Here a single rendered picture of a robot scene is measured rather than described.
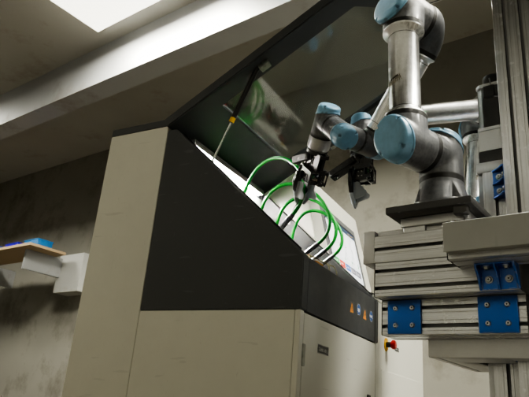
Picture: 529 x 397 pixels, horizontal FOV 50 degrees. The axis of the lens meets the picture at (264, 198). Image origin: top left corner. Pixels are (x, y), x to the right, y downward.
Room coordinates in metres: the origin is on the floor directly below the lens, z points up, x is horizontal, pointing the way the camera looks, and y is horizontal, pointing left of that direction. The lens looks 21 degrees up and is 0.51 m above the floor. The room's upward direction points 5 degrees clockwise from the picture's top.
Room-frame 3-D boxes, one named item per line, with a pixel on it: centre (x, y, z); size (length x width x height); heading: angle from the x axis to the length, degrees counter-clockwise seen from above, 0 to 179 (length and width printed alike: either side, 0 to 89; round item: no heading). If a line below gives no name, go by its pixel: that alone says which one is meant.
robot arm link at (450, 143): (1.40, -0.47, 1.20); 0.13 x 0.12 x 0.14; 122
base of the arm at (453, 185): (1.41, -0.47, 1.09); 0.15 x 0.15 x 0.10
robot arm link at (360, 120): (1.87, -0.34, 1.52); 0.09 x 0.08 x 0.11; 98
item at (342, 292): (1.90, -0.28, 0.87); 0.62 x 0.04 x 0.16; 150
